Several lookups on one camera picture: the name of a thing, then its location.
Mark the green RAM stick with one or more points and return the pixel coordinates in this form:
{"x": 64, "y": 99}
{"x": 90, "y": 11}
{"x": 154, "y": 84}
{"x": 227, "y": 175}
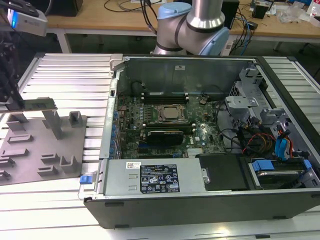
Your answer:
{"x": 40, "y": 104}

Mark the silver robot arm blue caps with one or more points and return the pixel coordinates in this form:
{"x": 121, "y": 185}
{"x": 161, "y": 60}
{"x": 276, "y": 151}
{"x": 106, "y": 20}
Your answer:
{"x": 200, "y": 15}

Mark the black RAM slot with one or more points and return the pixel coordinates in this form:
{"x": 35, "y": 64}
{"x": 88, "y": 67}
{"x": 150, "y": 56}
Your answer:
{"x": 170, "y": 102}
{"x": 170, "y": 122}
{"x": 170, "y": 99}
{"x": 170, "y": 125}
{"x": 170, "y": 94}
{"x": 187, "y": 130}

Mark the black wrist-mounted device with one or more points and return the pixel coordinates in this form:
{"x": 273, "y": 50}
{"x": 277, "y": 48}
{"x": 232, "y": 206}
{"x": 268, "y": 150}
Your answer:
{"x": 26, "y": 7}

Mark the grey parts rack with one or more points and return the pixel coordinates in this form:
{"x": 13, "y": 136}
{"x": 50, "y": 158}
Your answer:
{"x": 25, "y": 160}

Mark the large black box on desk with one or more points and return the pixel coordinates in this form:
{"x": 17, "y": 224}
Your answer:
{"x": 62, "y": 7}

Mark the wooden desk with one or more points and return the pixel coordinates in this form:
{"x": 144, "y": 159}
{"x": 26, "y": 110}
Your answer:
{"x": 112, "y": 20}

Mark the blue plastic case latch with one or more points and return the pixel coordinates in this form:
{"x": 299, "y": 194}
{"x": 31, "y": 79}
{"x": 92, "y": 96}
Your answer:
{"x": 84, "y": 180}

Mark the blue expansion slot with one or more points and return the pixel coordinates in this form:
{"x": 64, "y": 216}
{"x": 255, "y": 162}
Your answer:
{"x": 142, "y": 145}

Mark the silver power supply with label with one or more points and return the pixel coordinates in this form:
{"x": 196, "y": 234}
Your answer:
{"x": 120, "y": 180}

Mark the silver CPU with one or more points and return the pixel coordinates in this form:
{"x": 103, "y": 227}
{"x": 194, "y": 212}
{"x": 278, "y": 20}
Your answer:
{"x": 170, "y": 112}

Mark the black graphics card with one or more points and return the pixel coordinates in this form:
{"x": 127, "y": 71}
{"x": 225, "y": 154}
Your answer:
{"x": 163, "y": 138}

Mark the round silver coin battery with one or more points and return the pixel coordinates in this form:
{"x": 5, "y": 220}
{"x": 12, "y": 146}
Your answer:
{"x": 202, "y": 101}

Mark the silver finned heat sink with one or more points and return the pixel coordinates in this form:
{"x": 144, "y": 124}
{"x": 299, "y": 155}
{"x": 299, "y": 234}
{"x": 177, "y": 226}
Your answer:
{"x": 195, "y": 153}

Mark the green motherboard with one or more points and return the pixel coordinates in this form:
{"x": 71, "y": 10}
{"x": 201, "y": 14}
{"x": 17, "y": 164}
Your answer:
{"x": 212, "y": 140}

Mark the black and silver PC case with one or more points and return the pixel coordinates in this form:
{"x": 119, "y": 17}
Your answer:
{"x": 175, "y": 212}

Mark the silver metal drive cage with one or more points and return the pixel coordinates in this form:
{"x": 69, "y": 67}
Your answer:
{"x": 240, "y": 105}

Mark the black plastic shroud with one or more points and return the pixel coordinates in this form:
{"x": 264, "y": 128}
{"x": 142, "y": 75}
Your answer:
{"x": 225, "y": 172}

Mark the small black box on desk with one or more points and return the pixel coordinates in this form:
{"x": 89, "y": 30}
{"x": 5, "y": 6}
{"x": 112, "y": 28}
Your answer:
{"x": 260, "y": 11}

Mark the hard disk in blue carrier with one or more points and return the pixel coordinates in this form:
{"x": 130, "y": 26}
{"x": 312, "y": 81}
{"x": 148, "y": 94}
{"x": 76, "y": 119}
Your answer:
{"x": 275, "y": 175}

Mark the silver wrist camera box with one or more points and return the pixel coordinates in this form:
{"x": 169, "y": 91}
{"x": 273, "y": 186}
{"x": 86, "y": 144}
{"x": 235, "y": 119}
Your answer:
{"x": 30, "y": 23}

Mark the silver sticker on case wall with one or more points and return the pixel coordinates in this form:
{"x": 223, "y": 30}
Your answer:
{"x": 180, "y": 67}

